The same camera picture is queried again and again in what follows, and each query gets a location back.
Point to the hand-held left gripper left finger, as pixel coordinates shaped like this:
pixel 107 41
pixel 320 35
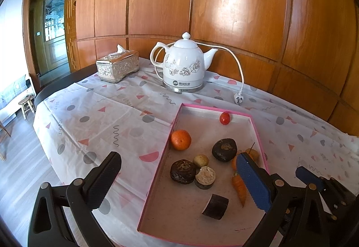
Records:
pixel 103 177

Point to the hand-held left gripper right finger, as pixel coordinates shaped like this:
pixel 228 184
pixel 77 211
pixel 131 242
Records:
pixel 253 182

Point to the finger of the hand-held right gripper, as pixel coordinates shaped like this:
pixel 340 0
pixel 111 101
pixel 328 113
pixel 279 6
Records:
pixel 307 175

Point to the long orange carrot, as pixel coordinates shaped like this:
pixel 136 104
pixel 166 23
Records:
pixel 240 188

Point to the pink shallow cardboard tray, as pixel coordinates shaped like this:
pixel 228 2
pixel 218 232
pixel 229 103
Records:
pixel 190 216

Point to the dark round cake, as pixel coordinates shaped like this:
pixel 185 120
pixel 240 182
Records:
pixel 183 171
pixel 223 149

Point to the dark cylindrical cake block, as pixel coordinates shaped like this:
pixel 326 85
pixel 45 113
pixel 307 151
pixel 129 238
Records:
pixel 215 207

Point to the beige-topped round cake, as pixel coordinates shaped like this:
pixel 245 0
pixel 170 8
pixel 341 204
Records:
pixel 205 177

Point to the small beige ball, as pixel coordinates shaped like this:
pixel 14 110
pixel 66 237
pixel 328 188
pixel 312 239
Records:
pixel 200 160

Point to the white patterned tablecloth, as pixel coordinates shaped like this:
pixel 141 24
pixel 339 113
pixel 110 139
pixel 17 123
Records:
pixel 112 112

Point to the small red tomato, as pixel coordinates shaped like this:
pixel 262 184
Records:
pixel 225 118

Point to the orange mandarin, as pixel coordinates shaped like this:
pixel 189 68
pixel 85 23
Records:
pixel 181 140

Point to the black table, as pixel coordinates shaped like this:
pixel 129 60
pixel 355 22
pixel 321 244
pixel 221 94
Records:
pixel 56 86

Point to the small wooden stool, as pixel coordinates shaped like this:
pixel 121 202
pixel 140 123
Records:
pixel 26 102

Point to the wooden chair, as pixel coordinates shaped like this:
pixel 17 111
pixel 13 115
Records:
pixel 5 131

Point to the silver embossed tissue box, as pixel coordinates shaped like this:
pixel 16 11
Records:
pixel 117 67

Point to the silver kettle base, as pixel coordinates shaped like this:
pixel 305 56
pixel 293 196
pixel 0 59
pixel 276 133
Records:
pixel 183 89

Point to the plaid cushioned bench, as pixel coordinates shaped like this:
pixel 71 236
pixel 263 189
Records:
pixel 11 93

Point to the wooden door with glass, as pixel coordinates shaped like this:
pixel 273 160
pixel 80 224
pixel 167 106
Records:
pixel 53 48

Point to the white floral ceramic kettle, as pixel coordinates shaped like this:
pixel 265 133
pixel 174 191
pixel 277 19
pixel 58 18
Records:
pixel 182 62

